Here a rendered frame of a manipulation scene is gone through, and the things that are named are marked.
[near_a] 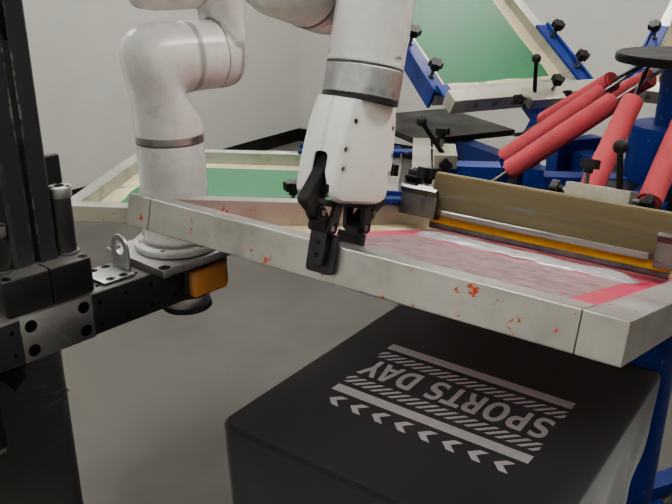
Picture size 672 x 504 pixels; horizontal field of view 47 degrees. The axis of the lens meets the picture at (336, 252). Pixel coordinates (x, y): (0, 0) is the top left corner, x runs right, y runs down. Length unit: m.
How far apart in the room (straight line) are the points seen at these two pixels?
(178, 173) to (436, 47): 1.66
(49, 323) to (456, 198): 0.69
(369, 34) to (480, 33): 2.05
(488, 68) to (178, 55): 1.70
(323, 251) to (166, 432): 2.09
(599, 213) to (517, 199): 0.13
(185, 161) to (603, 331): 0.64
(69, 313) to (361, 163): 0.47
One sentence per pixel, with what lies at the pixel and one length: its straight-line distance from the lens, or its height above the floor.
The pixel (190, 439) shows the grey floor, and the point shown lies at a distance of 2.72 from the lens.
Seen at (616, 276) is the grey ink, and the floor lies 1.11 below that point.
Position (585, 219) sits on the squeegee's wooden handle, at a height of 1.15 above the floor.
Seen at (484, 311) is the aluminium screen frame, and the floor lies 1.25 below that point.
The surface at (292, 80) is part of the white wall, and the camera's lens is 6.76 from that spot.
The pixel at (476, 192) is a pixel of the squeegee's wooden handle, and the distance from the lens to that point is 1.32.
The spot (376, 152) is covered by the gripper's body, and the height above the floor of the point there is 1.36.
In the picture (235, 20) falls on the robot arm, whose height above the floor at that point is 1.45.
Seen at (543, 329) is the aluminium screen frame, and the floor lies 1.25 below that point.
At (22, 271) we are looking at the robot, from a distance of 1.01.
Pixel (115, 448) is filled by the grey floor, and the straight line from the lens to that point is 2.74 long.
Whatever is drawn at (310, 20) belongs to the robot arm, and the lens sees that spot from 0.78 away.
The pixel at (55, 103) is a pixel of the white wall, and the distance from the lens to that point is 5.16.
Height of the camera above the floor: 1.53
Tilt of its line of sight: 21 degrees down
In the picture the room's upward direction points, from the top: straight up
